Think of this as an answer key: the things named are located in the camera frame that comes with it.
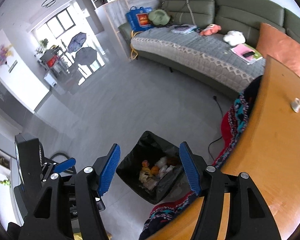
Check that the grey open umbrella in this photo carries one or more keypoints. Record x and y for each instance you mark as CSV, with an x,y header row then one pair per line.
x,y
86,56

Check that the large orange cushion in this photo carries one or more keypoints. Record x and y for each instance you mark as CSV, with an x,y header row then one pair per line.
x,y
274,43

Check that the black trash bin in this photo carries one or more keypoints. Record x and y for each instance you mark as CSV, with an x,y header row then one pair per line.
x,y
153,170

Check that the clear plastic package on sofa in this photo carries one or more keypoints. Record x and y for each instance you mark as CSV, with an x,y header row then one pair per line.
x,y
183,29

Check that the pink plush toy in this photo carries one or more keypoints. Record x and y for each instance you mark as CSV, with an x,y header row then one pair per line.
x,y
210,30

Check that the white tape spool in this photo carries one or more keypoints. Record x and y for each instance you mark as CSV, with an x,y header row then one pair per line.
x,y
295,105

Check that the blue shopping bag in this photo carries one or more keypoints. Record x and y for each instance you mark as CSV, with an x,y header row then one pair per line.
x,y
138,18

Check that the grey quilted sofa cover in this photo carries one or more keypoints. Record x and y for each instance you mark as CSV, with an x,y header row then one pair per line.
x,y
208,55

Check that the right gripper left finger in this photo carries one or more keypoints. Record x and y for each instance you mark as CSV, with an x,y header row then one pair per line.
x,y
50,218

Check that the patterned red blue blanket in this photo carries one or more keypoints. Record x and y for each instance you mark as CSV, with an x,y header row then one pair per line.
x,y
232,127

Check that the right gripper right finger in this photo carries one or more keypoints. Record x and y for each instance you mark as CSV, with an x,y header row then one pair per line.
x,y
249,215

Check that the white plush toy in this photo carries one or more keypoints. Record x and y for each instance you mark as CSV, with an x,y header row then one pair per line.
x,y
234,38

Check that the pink book stack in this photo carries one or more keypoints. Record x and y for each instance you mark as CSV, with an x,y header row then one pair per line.
x,y
248,54

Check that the blue open umbrella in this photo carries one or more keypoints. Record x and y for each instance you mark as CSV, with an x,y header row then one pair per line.
x,y
77,42

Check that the green hat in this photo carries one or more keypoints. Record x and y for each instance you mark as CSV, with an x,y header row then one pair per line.
x,y
159,18

